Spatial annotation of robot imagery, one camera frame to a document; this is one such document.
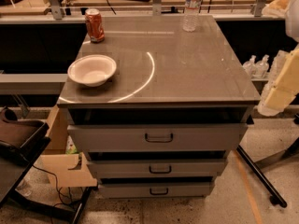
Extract clear plastic water bottle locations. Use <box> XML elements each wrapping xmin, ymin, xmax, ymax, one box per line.
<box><xmin>182</xmin><ymin>0</ymin><xmax>202</xmax><ymax>32</ymax></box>

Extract black floor cable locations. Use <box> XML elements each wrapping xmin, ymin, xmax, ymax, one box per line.
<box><xmin>32</xmin><ymin>164</ymin><xmax>82</xmax><ymax>207</ymax></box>

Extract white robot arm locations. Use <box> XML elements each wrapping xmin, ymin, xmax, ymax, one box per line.
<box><xmin>262</xmin><ymin>0</ymin><xmax>299</xmax><ymax>116</ymax></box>

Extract left clear pump bottle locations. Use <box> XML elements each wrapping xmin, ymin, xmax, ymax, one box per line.
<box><xmin>242</xmin><ymin>55</ymin><xmax>256</xmax><ymax>77</ymax></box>

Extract bottom grey drawer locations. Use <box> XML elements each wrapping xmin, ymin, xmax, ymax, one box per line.
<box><xmin>99</xmin><ymin>182</ymin><xmax>214</xmax><ymax>199</ymax></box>

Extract white paper bowl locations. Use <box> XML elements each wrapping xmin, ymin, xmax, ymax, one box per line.
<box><xmin>67</xmin><ymin>55</ymin><xmax>117</xmax><ymax>87</ymax></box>

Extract cardboard box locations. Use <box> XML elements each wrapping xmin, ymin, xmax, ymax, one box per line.
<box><xmin>41</xmin><ymin>105</ymin><xmax>97</xmax><ymax>188</ymax></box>

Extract black stand leg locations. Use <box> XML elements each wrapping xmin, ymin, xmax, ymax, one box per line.
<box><xmin>236</xmin><ymin>146</ymin><xmax>288</xmax><ymax>208</ymax></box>

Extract grey drawer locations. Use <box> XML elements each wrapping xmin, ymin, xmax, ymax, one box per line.
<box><xmin>99</xmin><ymin>182</ymin><xmax>214</xmax><ymax>199</ymax></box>
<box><xmin>87</xmin><ymin>159</ymin><xmax>226</xmax><ymax>179</ymax></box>
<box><xmin>67</xmin><ymin>123</ymin><xmax>248</xmax><ymax>152</ymax></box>

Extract orange soda can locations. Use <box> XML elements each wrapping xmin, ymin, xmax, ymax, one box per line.
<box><xmin>85</xmin><ymin>8</ymin><xmax>105</xmax><ymax>43</ymax></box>

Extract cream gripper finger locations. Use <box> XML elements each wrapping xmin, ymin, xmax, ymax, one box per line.
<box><xmin>264</xmin><ymin>49</ymin><xmax>299</xmax><ymax>112</ymax></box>

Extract grey drawer cabinet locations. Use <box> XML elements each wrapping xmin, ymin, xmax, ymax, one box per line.
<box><xmin>58</xmin><ymin>16</ymin><xmax>260</xmax><ymax>186</ymax></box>

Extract metal frame rail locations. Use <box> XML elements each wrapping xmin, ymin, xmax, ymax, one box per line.
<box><xmin>0</xmin><ymin>0</ymin><xmax>299</xmax><ymax>24</ymax></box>

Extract top grey drawer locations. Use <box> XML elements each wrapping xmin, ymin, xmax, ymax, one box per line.
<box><xmin>67</xmin><ymin>123</ymin><xmax>248</xmax><ymax>152</ymax></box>

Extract middle grey drawer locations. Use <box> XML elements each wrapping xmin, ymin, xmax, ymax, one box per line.
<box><xmin>87</xmin><ymin>159</ymin><xmax>226</xmax><ymax>179</ymax></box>

